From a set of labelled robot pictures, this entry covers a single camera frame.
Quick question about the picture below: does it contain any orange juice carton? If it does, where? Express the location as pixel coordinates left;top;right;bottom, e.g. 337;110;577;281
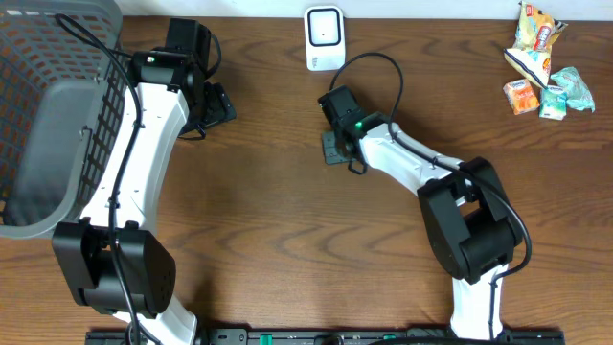
503;79;540;115

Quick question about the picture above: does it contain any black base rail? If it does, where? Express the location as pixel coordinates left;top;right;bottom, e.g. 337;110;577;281
84;328;566;345

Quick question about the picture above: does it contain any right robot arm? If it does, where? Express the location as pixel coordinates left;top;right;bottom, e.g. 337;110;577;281
318;85;527;340

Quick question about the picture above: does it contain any light green snack packet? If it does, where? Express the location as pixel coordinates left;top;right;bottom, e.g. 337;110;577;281
551;67;596;112

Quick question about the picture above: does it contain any yellow chips bag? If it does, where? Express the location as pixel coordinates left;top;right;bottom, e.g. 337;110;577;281
503;1;568;89

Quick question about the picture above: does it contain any green tissue pack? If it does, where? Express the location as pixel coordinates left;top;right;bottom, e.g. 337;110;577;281
539;85;567;121

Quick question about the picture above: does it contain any grey plastic mesh basket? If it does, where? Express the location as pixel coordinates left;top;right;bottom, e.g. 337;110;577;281
1;0;125;239

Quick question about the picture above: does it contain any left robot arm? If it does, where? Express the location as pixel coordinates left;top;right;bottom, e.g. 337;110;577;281
52;18;237;344

